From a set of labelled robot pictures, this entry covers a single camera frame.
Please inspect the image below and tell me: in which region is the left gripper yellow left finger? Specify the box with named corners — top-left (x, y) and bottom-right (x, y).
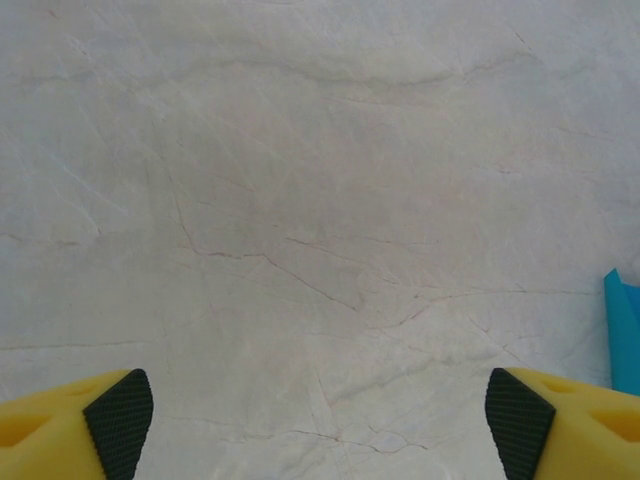
top-left (0, 368), bottom-right (154, 480)

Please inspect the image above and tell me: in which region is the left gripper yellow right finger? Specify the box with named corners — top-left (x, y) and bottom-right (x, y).
top-left (485, 367), bottom-right (640, 480)

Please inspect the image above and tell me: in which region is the blue paper sheet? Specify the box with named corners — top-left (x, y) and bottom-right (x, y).
top-left (603, 268), bottom-right (640, 392)

